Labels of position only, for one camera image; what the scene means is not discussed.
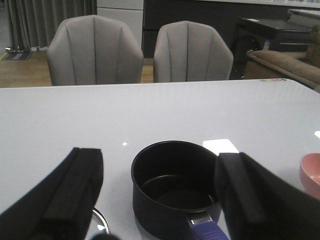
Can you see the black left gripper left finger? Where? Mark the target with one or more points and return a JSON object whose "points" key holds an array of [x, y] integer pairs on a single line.
{"points": [[60, 206]]}

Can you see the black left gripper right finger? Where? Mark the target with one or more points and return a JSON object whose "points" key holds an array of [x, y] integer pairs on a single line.
{"points": [[258, 205]]}

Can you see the glass lid purple knob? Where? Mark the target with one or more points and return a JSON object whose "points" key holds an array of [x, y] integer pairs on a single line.
{"points": [[98, 225]]}

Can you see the pink plastic bowl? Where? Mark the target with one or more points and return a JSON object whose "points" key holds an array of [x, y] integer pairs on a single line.
{"points": [[310, 168]]}

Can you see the left grey upholstered chair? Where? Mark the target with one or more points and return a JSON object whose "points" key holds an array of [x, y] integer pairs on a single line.
{"points": [[94, 50]]}

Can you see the grey upholstered chair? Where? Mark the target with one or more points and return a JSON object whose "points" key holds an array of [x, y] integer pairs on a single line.
{"points": [[94, 50], [187, 51]]}

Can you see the right grey upholstered chair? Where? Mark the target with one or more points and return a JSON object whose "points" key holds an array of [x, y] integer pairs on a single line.
{"points": [[187, 51]]}

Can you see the black side table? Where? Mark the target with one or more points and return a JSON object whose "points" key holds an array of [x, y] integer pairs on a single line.
{"points": [[267, 34]]}

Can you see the grey curtain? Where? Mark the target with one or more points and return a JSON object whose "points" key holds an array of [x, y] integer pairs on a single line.
{"points": [[33, 23]]}

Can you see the dark blue saucepan purple handle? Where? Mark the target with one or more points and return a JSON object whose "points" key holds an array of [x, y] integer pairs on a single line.
{"points": [[174, 196]]}

